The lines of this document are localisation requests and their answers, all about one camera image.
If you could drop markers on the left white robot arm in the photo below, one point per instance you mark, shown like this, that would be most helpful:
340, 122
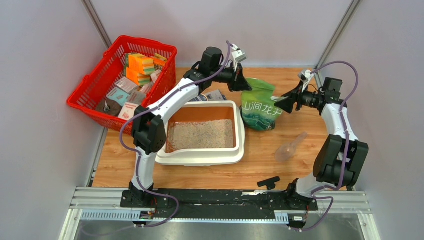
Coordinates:
148, 124

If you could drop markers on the black mounting base plate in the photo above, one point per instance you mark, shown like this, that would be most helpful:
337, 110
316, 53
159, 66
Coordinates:
215, 204

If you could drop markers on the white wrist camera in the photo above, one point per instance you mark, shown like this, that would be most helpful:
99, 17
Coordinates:
238, 55
305, 77

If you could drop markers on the orange sponge pack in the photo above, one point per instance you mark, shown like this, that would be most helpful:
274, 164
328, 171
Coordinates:
137, 77
140, 63

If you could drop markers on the white pink sponge box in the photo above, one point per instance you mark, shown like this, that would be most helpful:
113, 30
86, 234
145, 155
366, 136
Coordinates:
128, 111

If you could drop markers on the teal card package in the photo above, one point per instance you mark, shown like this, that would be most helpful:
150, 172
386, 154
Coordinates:
118, 95

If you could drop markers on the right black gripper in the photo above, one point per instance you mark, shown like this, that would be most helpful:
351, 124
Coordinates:
296, 94

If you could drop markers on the brown round scrubber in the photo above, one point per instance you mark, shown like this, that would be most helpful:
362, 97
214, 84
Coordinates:
109, 107

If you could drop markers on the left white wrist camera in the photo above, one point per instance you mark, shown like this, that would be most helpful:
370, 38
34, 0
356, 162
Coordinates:
238, 55

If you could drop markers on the green cat litter bag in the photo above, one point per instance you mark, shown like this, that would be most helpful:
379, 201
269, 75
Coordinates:
258, 110

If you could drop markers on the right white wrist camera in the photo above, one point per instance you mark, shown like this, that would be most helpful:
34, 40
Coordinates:
305, 77

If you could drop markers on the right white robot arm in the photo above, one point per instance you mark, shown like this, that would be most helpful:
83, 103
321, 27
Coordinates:
342, 156

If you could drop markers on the orange sponge pack lower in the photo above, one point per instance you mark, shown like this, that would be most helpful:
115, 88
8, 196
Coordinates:
137, 77

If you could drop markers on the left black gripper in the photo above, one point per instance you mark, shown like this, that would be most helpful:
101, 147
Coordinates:
240, 84

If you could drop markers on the aluminium frame rail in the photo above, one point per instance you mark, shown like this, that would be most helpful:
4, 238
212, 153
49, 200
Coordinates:
103, 204

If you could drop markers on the white orange litter box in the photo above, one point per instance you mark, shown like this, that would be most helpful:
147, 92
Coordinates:
204, 134

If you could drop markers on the clear plastic scoop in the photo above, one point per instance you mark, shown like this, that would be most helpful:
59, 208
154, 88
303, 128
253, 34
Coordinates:
287, 150

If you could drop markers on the red plastic shopping basket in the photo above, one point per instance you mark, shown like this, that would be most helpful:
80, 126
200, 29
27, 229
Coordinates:
95, 86

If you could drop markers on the orange sponge pack upper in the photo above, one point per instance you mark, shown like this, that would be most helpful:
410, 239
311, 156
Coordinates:
140, 63

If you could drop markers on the black T-shaped tool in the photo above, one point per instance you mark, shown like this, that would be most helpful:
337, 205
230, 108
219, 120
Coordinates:
269, 183

